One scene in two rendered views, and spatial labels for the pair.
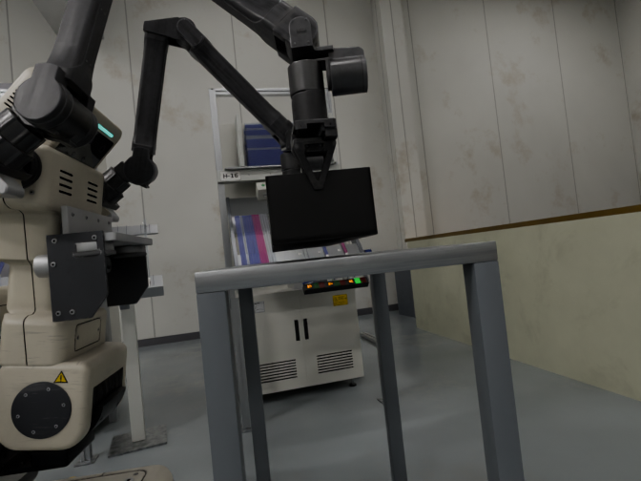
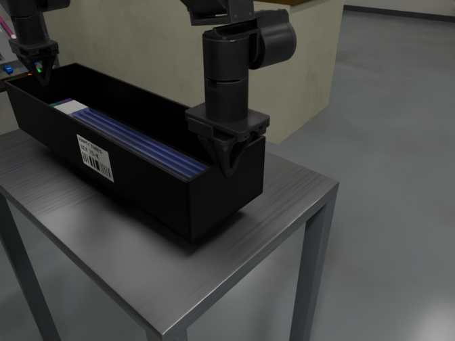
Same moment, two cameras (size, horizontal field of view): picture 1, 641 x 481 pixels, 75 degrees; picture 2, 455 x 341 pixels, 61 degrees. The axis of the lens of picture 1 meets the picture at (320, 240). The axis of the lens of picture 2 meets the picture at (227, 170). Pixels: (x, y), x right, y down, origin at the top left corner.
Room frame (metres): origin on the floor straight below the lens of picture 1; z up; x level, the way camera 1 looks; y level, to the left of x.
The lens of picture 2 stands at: (0.31, 0.31, 1.23)
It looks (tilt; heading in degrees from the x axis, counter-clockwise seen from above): 33 degrees down; 319
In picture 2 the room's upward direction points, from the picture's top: straight up
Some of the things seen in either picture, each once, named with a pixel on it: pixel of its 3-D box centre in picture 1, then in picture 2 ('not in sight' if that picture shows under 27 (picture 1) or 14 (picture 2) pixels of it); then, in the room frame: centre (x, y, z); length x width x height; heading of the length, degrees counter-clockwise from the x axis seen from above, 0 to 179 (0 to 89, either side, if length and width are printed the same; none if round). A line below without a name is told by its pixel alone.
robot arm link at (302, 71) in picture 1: (309, 81); (229, 53); (0.67, -0.01, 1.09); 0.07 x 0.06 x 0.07; 88
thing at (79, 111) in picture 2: not in sight; (122, 143); (0.95, 0.03, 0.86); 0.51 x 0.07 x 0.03; 7
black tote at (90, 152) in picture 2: (307, 221); (119, 131); (0.95, 0.03, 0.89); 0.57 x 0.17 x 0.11; 7
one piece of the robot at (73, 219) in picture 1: (99, 261); not in sight; (0.90, 0.48, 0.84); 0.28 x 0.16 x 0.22; 7
